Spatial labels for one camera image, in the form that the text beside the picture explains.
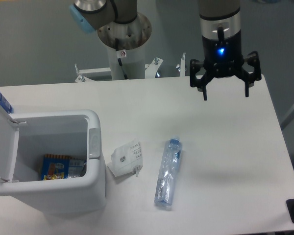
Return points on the white left frame bracket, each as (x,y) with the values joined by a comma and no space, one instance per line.
(89,75)

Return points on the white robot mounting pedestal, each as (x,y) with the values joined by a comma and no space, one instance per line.
(125,45)

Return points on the white frame bracket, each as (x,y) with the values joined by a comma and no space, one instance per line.
(159,69)
(89,75)

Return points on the blue labelled bottle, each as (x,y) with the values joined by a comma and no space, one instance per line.
(5,104)

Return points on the clear plastic water bottle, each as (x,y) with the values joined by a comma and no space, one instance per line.
(168,172)

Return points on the white right frame bracket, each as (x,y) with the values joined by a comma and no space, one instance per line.
(159,69)

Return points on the white plastic trash can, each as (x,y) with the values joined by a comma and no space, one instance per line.
(26,138)

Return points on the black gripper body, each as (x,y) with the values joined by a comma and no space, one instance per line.
(223,59)

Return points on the blue orange snack wrapper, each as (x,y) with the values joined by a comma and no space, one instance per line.
(55,167)

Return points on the silver foil wrapper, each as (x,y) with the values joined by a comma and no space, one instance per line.
(77,168)

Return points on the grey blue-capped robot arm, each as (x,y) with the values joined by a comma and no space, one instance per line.
(219,19)

